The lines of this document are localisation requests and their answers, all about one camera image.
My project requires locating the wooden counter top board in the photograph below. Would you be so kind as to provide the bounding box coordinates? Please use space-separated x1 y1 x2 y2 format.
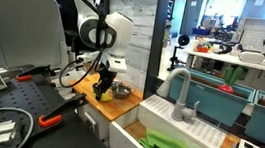
65 69 147 125

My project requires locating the metal bowl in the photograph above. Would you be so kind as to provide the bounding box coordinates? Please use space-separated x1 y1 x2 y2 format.
111 82 133 101

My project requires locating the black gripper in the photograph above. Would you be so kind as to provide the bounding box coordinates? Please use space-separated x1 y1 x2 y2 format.
90 65 119 103

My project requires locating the white toy sink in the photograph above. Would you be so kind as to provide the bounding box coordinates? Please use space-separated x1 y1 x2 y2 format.
107 89 238 148

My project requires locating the white desk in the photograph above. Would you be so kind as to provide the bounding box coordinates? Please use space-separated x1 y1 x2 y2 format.
183 48 265 95

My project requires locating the grey wood-look backsplash panel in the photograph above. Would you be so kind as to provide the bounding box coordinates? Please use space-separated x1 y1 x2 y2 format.
99 0 159 93

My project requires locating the yellow banana plush toy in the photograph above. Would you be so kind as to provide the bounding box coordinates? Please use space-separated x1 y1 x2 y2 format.
98 90 115 104

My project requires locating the black clamp orange tip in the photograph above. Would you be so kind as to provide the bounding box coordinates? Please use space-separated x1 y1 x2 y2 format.
14 61 56 86
37 88 90 133

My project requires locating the black vertical post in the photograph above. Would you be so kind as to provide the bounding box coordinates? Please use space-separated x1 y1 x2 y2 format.
143 0 171 102

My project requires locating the colourful toy pile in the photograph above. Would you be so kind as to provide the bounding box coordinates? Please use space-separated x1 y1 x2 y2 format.
194 36 213 55

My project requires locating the white rounded device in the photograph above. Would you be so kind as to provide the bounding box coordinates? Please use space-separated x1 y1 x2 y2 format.
238 49 265 66

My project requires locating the grey flat panel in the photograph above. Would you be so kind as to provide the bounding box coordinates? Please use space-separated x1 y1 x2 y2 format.
0 0 78 77

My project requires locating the grey door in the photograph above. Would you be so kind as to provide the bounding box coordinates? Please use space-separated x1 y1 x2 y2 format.
181 0 205 30

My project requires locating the grey faucet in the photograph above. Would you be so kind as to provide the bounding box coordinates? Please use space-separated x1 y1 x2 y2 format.
153 65 205 125

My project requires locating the black round lamp stand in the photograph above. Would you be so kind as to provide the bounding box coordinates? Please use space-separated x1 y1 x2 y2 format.
167 32 191 74

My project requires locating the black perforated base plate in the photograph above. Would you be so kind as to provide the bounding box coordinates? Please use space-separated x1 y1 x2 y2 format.
0 68 125 148

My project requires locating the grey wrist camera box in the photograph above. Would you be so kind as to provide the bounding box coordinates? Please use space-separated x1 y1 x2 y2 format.
102 51 131 74

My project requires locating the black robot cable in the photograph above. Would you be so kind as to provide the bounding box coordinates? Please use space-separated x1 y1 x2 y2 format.
57 9 111 94

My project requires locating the grey cabinet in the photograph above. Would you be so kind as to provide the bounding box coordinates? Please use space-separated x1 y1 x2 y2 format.
74 102 115 143

